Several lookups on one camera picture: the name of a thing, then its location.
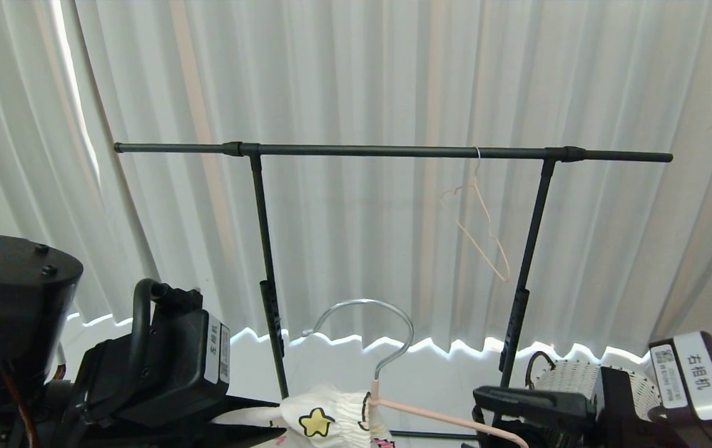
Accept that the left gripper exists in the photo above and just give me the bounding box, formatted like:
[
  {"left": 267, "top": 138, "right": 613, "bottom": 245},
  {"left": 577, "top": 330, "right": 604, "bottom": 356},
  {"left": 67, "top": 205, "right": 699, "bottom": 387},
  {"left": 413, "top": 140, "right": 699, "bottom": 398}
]
[{"left": 70, "top": 394, "right": 288, "bottom": 448}]

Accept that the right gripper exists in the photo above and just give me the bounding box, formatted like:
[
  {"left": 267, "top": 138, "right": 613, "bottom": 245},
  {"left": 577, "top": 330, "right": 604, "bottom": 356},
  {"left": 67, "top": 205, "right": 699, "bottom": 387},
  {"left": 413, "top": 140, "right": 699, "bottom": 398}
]
[{"left": 473, "top": 367, "right": 665, "bottom": 448}]

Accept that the cream printed garment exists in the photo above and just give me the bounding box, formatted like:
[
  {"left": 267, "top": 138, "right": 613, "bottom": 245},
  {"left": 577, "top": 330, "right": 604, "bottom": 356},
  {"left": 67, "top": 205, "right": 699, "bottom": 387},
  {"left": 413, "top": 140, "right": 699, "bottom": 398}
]
[{"left": 212, "top": 385, "right": 395, "bottom": 448}]

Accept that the pink clothes hanger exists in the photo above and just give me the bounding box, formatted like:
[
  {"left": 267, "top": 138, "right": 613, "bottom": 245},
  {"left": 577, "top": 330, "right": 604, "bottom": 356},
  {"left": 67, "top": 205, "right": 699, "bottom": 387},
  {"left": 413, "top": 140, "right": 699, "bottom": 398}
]
[
  {"left": 303, "top": 300, "right": 530, "bottom": 448},
  {"left": 440, "top": 148, "right": 511, "bottom": 282}
]

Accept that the white laundry basket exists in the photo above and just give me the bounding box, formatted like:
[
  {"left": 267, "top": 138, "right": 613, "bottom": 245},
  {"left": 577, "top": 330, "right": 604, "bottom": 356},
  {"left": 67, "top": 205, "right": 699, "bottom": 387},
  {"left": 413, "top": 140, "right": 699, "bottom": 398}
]
[{"left": 525, "top": 352, "right": 663, "bottom": 408}]

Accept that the black clothes rack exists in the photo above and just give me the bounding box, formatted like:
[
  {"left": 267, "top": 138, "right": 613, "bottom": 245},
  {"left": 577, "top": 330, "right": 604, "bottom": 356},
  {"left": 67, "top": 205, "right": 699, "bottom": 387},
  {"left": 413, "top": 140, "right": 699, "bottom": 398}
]
[{"left": 113, "top": 142, "right": 674, "bottom": 440}]

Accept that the white curtain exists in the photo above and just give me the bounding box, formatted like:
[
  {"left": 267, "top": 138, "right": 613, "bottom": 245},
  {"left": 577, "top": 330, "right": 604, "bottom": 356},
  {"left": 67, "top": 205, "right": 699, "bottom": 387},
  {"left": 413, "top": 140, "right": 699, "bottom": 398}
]
[{"left": 0, "top": 0, "right": 712, "bottom": 365}]

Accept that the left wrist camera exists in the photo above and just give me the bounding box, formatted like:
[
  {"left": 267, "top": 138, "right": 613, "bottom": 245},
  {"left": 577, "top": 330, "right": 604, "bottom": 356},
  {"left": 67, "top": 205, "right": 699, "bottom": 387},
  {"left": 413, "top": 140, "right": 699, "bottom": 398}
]
[{"left": 76, "top": 285, "right": 231, "bottom": 427}]

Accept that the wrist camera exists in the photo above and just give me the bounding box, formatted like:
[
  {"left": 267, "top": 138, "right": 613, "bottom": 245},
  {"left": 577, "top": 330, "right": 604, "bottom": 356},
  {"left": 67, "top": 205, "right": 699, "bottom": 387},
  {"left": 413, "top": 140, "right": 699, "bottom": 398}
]
[
  {"left": 76, "top": 285, "right": 231, "bottom": 427},
  {"left": 647, "top": 332, "right": 712, "bottom": 424}
]

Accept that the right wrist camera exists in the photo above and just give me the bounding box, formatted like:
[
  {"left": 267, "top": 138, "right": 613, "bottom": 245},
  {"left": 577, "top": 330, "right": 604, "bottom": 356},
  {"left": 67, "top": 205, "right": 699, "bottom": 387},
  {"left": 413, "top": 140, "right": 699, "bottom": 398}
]
[{"left": 647, "top": 332, "right": 712, "bottom": 424}]

